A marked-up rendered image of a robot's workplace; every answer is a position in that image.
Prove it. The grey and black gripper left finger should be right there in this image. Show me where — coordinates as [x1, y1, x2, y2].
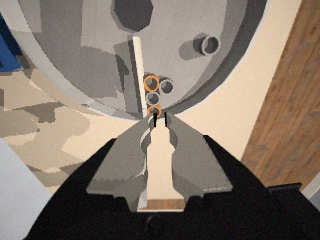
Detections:
[25, 112, 157, 240]

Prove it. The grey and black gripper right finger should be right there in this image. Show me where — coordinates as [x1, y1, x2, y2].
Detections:
[164, 111, 299, 240]

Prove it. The grey round turntable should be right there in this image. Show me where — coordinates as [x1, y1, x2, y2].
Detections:
[0, 0, 271, 123]

